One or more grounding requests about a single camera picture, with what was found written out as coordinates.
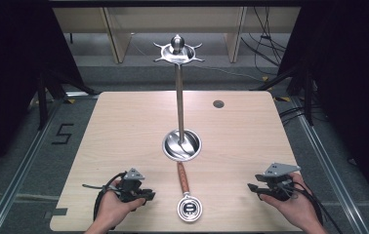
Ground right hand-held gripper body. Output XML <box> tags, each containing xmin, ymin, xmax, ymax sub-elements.
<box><xmin>263</xmin><ymin>162</ymin><xmax>302</xmax><ymax>202</ymax></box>

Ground metal floor rail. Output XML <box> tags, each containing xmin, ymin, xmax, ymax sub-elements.
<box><xmin>288</xmin><ymin>96</ymin><xmax>369</xmax><ymax>234</ymax></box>
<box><xmin>0</xmin><ymin>92</ymin><xmax>101</xmax><ymax>234</ymax></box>

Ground black tripod stand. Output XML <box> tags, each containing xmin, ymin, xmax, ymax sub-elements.
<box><xmin>36</xmin><ymin>69</ymin><xmax>100</xmax><ymax>132</ymax></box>
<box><xmin>250</xmin><ymin>62</ymin><xmax>315</xmax><ymax>127</ymax></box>

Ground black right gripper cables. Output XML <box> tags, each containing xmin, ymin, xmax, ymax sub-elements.
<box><xmin>288</xmin><ymin>180</ymin><xmax>345</xmax><ymax>234</ymax></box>

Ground black curtain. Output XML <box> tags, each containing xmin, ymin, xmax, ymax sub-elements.
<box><xmin>276</xmin><ymin>0</ymin><xmax>369</xmax><ymax>218</ymax></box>
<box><xmin>0</xmin><ymin>0</ymin><xmax>86</xmax><ymax>191</ymax></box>

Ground person's left hand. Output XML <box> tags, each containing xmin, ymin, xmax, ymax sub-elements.
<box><xmin>94</xmin><ymin>179</ymin><xmax>146</xmax><ymax>232</ymax></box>

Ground metal ladle with brown handle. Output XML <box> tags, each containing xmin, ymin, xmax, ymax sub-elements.
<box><xmin>176</xmin><ymin>161</ymin><xmax>204</xmax><ymax>223</ymax></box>

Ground black floor cables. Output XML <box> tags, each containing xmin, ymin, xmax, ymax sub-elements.
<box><xmin>240</xmin><ymin>6</ymin><xmax>288</xmax><ymax>76</ymax></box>

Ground grey thin cable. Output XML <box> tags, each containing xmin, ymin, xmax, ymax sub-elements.
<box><xmin>81</xmin><ymin>183</ymin><xmax>109</xmax><ymax>191</ymax></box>

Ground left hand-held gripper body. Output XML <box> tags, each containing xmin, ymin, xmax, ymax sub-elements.
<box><xmin>117</xmin><ymin>168</ymin><xmax>147</xmax><ymax>204</ymax></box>

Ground person's right hand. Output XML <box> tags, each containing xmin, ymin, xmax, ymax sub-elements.
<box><xmin>260</xmin><ymin>172</ymin><xmax>321</xmax><ymax>229</ymax></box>

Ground steel utensil rack stand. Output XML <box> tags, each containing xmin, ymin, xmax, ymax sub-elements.
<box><xmin>152</xmin><ymin>33</ymin><xmax>205</xmax><ymax>163</ymax></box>

